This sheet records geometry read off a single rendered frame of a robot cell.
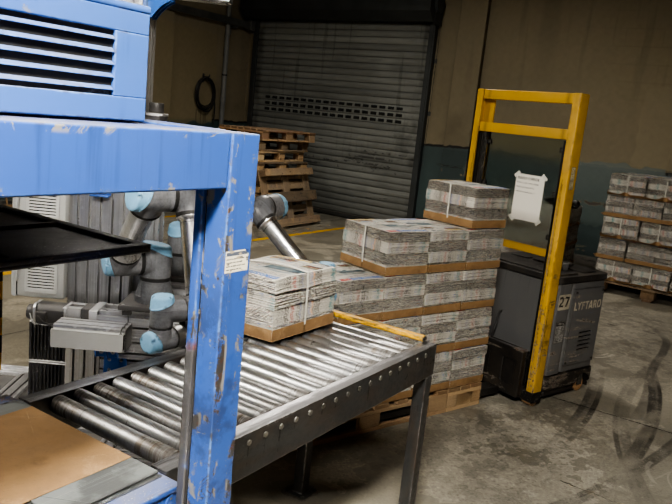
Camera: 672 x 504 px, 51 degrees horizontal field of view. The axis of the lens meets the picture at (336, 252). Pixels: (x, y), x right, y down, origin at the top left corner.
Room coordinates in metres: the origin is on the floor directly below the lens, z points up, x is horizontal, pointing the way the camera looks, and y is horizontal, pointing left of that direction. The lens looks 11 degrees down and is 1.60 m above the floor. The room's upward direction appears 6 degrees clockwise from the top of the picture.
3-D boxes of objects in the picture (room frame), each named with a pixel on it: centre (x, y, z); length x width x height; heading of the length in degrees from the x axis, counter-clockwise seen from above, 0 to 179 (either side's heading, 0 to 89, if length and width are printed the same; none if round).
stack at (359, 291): (3.60, -0.15, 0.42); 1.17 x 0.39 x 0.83; 129
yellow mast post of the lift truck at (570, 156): (4.07, -1.26, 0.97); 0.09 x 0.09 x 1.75; 39
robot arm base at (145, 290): (2.67, 0.69, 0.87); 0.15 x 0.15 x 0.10
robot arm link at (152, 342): (2.22, 0.55, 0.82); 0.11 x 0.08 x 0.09; 147
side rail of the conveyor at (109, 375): (2.27, 0.40, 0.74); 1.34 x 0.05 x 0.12; 147
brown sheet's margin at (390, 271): (3.69, -0.25, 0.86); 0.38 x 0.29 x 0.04; 37
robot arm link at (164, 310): (2.23, 0.53, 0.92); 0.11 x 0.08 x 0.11; 124
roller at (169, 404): (1.80, 0.40, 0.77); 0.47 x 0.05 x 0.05; 57
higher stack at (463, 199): (4.06, -0.71, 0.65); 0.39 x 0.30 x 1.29; 39
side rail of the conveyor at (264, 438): (1.99, -0.03, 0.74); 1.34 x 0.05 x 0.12; 147
